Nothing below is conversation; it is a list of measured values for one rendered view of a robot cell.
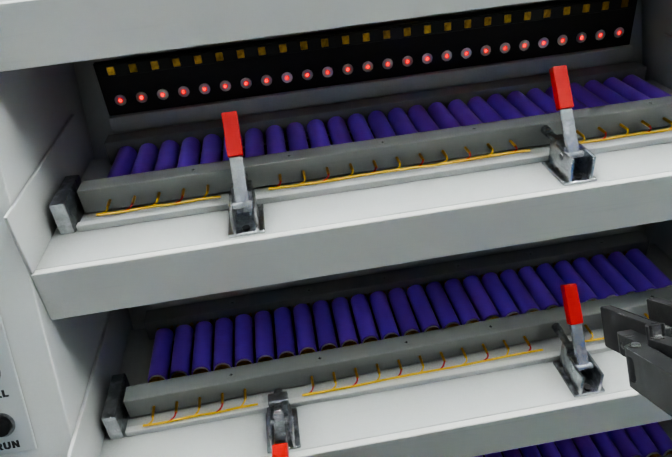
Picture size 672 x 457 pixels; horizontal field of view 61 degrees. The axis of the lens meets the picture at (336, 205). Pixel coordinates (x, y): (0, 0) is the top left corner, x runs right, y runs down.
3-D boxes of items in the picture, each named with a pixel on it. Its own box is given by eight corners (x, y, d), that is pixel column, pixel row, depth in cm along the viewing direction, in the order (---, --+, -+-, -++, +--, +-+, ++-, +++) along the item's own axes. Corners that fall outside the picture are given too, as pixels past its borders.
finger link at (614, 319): (679, 375, 35) (667, 378, 35) (614, 344, 42) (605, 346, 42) (673, 327, 35) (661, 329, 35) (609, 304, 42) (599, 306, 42)
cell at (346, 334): (348, 308, 62) (359, 352, 56) (332, 311, 61) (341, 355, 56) (347, 295, 61) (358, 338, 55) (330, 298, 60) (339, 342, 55)
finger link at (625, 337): (685, 374, 33) (636, 383, 33) (633, 350, 38) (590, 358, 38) (682, 349, 33) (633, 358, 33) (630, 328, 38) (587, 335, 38)
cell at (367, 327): (367, 305, 62) (380, 348, 56) (350, 308, 62) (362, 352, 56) (366, 292, 61) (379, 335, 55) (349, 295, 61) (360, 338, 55)
